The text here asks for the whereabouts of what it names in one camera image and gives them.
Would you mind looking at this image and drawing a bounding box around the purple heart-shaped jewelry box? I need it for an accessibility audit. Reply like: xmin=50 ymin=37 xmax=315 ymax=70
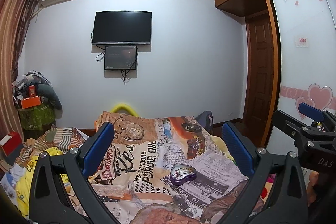
xmin=170 ymin=164 xmax=197 ymax=186

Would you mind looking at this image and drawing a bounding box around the red box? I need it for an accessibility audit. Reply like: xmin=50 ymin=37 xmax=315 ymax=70
xmin=0 ymin=131 xmax=23 ymax=156

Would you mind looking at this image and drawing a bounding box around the green patterned cloth pile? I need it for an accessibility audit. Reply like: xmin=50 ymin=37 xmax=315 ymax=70
xmin=18 ymin=103 xmax=55 ymax=131

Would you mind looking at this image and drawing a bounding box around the orange box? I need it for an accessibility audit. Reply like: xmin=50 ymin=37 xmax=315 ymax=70
xmin=21 ymin=96 xmax=41 ymax=109

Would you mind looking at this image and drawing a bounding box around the newspaper print bed blanket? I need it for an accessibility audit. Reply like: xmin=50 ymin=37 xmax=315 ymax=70
xmin=15 ymin=111 xmax=279 ymax=224

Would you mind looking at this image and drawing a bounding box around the yellow round chair back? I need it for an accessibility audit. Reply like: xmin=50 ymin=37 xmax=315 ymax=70
xmin=110 ymin=103 xmax=138 ymax=117

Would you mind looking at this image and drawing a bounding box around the dark blue bag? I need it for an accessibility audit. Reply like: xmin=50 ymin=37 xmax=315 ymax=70
xmin=195 ymin=110 xmax=214 ymax=134

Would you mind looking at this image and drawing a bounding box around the white sliding door with hearts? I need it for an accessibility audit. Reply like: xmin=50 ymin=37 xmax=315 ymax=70
xmin=267 ymin=0 xmax=336 ymax=148

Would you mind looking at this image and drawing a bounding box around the striped brown curtain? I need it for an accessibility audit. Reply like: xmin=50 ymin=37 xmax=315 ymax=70
xmin=0 ymin=0 xmax=39 ymax=137

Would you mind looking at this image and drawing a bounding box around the red string beaded bracelet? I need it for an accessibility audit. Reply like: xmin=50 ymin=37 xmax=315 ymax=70
xmin=171 ymin=168 xmax=185 ymax=179

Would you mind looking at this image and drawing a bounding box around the small black wall monitor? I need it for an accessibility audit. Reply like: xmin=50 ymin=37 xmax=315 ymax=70
xmin=104 ymin=45 xmax=138 ymax=71

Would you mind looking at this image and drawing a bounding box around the black wall television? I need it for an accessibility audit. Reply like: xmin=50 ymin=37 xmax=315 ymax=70
xmin=92 ymin=11 xmax=152 ymax=45

